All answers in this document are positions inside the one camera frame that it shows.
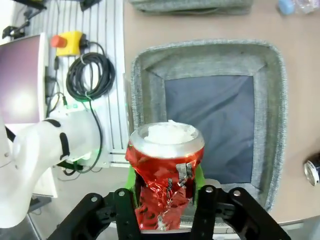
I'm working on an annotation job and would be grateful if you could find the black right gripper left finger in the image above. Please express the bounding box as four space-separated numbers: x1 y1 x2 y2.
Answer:
46 165 142 240

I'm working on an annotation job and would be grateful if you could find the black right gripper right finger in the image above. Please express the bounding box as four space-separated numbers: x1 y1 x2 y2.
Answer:
190 162 292 240

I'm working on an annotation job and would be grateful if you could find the crushed red soda can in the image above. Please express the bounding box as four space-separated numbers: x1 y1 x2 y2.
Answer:
124 119 206 231

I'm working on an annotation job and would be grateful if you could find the grey fabric basket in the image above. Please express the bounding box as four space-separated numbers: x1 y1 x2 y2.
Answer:
130 37 288 212
128 0 253 13

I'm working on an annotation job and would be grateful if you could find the aluminium profile mounting plate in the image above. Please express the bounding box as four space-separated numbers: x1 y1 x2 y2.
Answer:
29 0 131 169

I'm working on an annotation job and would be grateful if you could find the white computer monitor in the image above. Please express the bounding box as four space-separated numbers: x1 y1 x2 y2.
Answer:
0 31 50 126

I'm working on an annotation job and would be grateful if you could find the yellow emergency stop button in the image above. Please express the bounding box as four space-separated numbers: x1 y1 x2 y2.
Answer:
50 30 83 57

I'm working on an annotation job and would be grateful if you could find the clear plastic bottle blue cap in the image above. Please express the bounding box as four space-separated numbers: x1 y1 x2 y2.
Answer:
277 0 320 15

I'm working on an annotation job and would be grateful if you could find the coiled black cable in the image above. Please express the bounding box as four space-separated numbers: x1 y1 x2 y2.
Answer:
65 41 116 102

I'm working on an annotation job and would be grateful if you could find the black camera clamp mount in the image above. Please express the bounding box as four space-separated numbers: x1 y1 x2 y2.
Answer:
1 0 48 40

